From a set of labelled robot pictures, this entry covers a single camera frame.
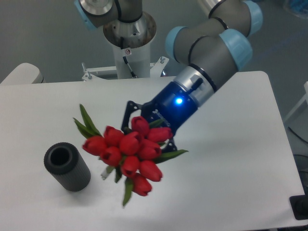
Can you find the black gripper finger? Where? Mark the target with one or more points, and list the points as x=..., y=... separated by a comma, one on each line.
x=169, y=146
x=131, y=107

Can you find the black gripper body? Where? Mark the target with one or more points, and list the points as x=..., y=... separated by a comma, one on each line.
x=172, y=104

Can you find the red tulip bouquet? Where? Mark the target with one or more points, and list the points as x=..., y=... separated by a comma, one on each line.
x=133, y=152

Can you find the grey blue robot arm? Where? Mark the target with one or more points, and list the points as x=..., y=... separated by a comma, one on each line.
x=211, y=52

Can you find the dark grey ribbed vase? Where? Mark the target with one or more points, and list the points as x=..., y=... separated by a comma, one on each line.
x=64, y=162

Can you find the white chair back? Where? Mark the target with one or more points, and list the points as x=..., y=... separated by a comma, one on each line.
x=24, y=73

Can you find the white furniture at right edge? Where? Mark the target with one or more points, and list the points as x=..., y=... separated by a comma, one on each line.
x=298, y=109

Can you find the black box at table edge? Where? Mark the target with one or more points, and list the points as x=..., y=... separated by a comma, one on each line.
x=299, y=205

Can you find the blue items in clear bag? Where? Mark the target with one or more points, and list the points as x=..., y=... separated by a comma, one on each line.
x=297, y=8

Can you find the white metal base frame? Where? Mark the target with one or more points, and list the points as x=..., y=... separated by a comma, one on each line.
x=96, y=72

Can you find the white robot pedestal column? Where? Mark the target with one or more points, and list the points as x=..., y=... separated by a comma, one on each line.
x=131, y=45

